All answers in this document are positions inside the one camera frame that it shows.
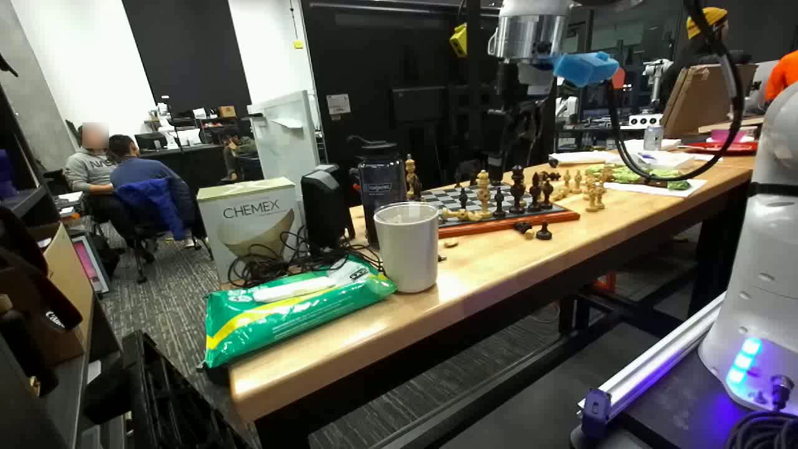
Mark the white panel board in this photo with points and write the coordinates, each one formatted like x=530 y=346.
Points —
x=284 y=141

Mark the tiny tan wooden piece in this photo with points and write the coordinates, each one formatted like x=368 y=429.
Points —
x=449 y=245

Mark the small white bottle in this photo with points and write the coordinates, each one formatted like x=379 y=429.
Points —
x=654 y=137

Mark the person in orange shirt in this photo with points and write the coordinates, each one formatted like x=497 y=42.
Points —
x=783 y=76

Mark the black plastic crate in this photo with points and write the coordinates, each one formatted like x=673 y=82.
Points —
x=166 y=400

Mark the brown wooden board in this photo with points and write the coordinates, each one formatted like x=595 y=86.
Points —
x=697 y=100

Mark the tall tan chess piece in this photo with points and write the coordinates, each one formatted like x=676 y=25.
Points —
x=484 y=189

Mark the black and white chess board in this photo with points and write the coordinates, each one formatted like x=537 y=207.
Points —
x=507 y=218

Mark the aluminium profile rail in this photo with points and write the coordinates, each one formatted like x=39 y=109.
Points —
x=656 y=358

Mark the tall black chess piece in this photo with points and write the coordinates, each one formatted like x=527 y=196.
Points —
x=516 y=188

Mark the dark red round object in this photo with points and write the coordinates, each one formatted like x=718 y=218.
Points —
x=379 y=188

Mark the brown cardboard box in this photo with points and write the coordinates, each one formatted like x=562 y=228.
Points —
x=71 y=288

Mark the black office desk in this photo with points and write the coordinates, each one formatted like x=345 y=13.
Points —
x=196 y=163

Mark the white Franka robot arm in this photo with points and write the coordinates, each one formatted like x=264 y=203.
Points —
x=760 y=290

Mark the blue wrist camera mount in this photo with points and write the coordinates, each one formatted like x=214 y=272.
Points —
x=586 y=68

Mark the white Chemex filter box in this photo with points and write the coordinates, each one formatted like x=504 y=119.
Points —
x=247 y=219

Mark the tan chess piece lying flat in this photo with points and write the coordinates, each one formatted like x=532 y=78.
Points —
x=464 y=215

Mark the green wet wipes pack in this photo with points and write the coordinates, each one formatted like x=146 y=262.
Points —
x=289 y=309

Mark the small tan chess piece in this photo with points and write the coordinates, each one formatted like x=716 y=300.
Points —
x=577 y=179
x=566 y=179

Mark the red plate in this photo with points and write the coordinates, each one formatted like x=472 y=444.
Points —
x=723 y=147

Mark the seated man blue shirt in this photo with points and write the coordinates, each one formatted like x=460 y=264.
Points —
x=138 y=171

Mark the small black chess pawn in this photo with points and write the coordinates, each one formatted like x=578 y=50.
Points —
x=462 y=198

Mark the person with yellow beanie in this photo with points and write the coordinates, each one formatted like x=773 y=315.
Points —
x=706 y=17

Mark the white ceramic mug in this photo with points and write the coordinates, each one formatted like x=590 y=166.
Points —
x=406 y=248

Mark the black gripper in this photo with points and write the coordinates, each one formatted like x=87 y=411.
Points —
x=524 y=87

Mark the white paper with green items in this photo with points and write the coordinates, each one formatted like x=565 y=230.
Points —
x=656 y=177

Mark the blue rail end bracket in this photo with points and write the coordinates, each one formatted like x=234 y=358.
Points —
x=595 y=411

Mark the seated woman grey sweater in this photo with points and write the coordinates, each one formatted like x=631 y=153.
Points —
x=87 y=163

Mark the office chair blue jacket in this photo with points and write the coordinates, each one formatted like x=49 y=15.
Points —
x=153 y=207

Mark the tan chess knight piece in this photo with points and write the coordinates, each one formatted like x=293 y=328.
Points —
x=595 y=189

